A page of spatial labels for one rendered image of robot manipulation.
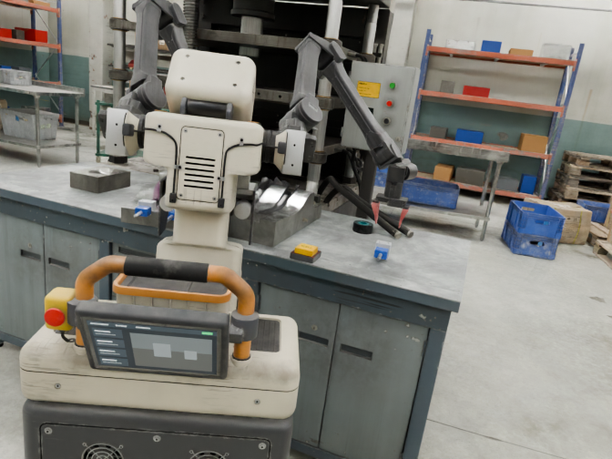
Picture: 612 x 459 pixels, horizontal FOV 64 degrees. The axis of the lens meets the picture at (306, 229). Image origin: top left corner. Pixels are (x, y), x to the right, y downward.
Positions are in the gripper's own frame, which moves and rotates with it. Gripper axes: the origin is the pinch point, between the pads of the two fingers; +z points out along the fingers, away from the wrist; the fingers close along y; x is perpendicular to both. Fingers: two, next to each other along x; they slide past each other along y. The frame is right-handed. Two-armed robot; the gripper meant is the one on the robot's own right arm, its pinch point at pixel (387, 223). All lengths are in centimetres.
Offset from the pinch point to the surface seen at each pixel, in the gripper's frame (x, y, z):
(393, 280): 19.1, -6.2, 12.7
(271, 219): 10.8, 37.5, 3.3
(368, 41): -130, 38, -68
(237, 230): 11, 49, 9
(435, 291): 20.5, -18.9, 12.8
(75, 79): -671, 696, 2
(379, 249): 3.3, 1.1, 8.5
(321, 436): 15, 10, 78
